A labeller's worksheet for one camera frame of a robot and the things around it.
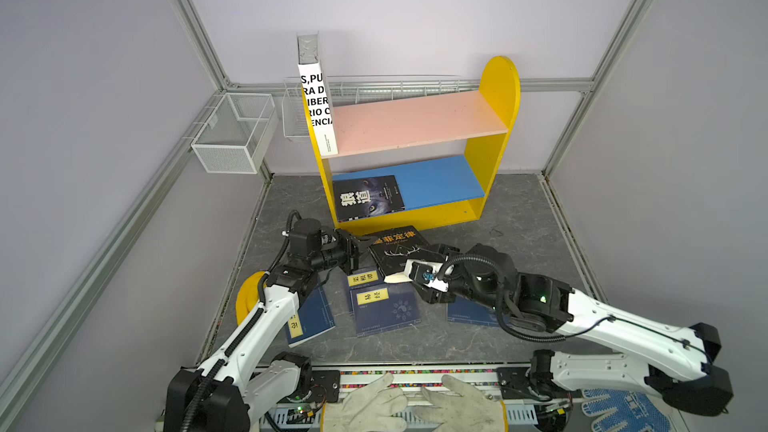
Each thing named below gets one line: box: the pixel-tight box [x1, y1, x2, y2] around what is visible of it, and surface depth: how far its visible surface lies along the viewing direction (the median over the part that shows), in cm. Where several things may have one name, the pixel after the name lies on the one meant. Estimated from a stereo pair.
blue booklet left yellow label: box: [287, 284, 336, 348], surface depth 85 cm
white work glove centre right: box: [414, 375, 505, 432], surface depth 72 cm
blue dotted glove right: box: [581, 389, 671, 432], surface depth 71 cm
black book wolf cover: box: [333, 175, 405, 223], surface depth 95 cm
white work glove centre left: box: [325, 373, 408, 432], surface depth 72 cm
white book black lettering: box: [296, 31, 338, 157], surface depth 60 cm
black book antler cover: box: [365, 225, 444, 276], surface depth 75 cm
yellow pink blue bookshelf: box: [319, 56, 521, 233], surface depth 91 cm
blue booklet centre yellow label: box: [350, 282, 422, 337], surface depth 86 cm
